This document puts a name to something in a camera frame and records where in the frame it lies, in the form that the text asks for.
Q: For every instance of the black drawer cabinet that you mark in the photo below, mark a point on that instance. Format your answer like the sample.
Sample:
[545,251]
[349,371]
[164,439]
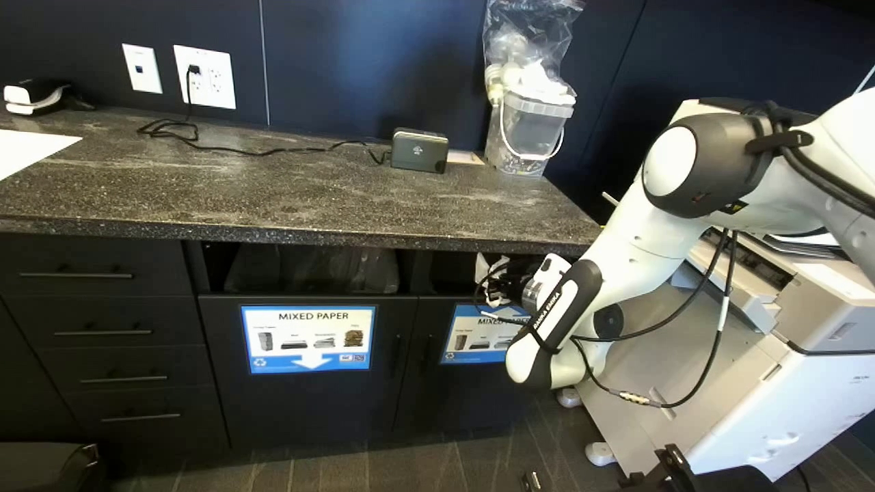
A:
[117,334]

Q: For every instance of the right blue mixed paper label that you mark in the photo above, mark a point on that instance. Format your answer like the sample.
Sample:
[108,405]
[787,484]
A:
[478,334]

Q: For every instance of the left blue mixed paper label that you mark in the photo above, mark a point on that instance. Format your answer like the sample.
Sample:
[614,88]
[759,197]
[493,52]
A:
[307,339]

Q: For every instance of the clear plastic bucket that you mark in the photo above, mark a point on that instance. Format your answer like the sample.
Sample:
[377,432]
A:
[526,126]

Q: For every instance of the white single wall plate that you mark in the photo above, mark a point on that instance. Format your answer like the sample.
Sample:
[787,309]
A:
[143,69]

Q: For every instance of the right black bin door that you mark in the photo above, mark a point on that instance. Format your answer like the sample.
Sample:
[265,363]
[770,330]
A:
[455,401]

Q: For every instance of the small dark grey box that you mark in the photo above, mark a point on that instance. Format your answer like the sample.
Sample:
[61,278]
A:
[418,152]

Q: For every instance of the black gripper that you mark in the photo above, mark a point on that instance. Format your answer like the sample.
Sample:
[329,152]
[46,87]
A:
[502,281]

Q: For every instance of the clear plastic bag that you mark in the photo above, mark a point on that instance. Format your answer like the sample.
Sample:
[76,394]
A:
[522,46]

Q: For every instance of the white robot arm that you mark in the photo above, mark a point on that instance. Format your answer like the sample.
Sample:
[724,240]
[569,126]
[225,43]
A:
[719,163]

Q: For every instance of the black bin door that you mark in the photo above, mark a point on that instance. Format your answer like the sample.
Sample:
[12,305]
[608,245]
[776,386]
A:
[455,401]
[269,411]

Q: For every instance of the flat white paper sheet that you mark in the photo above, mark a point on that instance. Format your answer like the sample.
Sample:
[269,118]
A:
[26,150]

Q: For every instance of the blue mixed paper label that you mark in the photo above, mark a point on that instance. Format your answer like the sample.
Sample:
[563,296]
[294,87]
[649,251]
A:
[307,339]
[478,334]

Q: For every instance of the white double wall outlet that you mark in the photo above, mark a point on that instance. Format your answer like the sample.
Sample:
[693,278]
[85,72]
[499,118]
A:
[206,78]

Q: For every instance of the large white printer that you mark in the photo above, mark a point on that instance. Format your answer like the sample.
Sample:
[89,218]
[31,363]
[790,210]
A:
[760,380]

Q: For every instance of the white stapler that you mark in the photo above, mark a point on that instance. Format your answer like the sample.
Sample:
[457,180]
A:
[31,98]

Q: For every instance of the left black bin door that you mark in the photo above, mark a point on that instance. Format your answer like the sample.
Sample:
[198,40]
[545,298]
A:
[269,411]

